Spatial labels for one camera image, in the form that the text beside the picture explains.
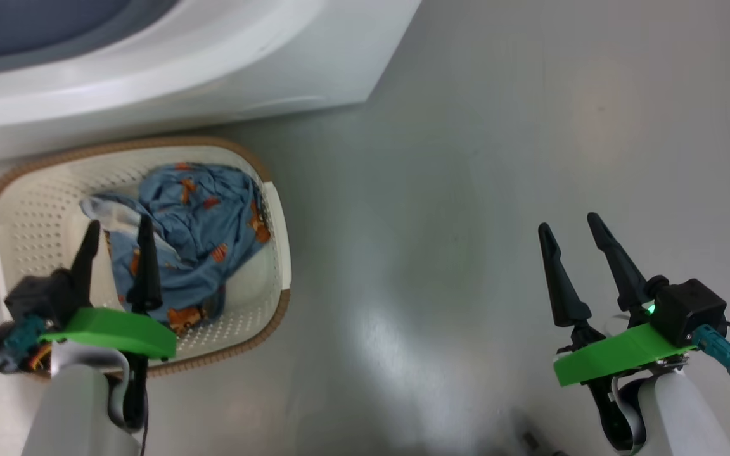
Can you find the white light garment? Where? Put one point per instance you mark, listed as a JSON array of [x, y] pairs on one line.
[[115, 215]]

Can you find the white front-load washing machine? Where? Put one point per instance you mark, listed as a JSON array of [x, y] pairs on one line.
[[213, 76]]

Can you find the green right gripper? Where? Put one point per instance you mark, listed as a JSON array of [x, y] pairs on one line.
[[618, 354]]

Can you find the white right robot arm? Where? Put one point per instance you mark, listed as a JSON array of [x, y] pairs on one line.
[[688, 418]]

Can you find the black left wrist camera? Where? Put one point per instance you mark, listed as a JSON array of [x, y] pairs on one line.
[[38, 294]]

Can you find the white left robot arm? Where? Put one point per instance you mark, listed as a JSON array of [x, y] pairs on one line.
[[73, 411]]

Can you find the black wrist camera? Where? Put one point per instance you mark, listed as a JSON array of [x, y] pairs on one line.
[[688, 310], [38, 294]]

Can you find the cream perforated laundry basket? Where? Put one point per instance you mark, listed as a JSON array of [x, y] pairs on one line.
[[35, 190]]

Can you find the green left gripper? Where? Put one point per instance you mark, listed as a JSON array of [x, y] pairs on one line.
[[118, 332]]

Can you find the grey rubber door gasket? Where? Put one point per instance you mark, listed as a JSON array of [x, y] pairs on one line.
[[35, 25]]

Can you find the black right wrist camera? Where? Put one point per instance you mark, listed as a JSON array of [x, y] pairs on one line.
[[688, 310]]

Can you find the blue patterned garment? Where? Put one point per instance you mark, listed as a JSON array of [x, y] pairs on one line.
[[213, 215]]

